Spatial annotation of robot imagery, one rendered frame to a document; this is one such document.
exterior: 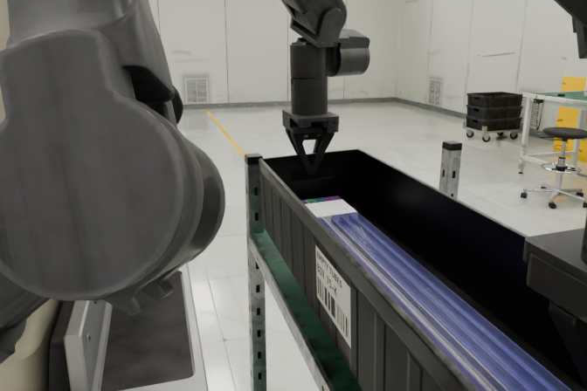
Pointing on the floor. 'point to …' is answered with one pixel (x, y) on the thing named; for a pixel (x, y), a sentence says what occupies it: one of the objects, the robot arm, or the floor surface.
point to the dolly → (493, 113)
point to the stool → (560, 167)
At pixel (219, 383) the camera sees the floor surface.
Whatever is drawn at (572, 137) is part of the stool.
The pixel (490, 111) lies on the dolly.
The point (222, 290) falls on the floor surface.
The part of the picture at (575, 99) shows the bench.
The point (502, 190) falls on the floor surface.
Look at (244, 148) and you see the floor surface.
